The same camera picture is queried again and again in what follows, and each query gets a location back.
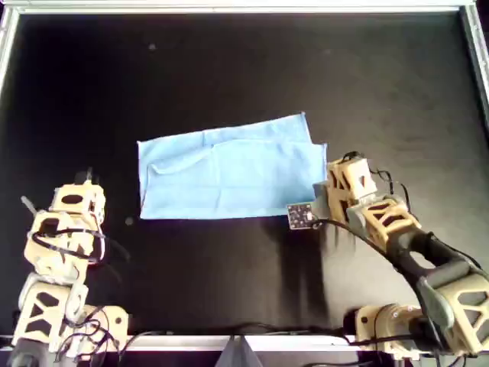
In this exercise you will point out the grey camera bracket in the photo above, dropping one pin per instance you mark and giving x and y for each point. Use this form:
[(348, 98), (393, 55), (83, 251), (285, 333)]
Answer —
[(30, 204), (322, 206)]

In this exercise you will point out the right tan lattice robot arm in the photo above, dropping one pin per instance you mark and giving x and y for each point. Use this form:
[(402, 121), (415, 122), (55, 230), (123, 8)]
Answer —
[(454, 267)]

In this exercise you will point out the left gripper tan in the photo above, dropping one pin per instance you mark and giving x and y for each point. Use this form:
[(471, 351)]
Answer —
[(93, 193)]

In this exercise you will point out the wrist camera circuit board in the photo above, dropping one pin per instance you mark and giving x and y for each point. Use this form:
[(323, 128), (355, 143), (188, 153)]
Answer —
[(300, 216)]

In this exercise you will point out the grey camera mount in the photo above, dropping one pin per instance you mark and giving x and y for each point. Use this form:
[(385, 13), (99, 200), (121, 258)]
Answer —
[(238, 355)]

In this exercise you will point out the left tan lattice robot arm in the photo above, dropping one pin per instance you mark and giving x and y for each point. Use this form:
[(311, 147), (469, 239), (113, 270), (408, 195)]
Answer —
[(114, 319)]

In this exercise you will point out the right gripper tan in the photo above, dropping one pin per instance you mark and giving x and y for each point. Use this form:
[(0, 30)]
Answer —
[(357, 168)]

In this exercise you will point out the aluminium table frame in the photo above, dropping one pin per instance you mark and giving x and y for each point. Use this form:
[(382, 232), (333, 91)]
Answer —
[(244, 9)]

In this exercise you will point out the light blue cloth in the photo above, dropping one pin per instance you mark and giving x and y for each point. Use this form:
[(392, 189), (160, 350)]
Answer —
[(229, 183)]

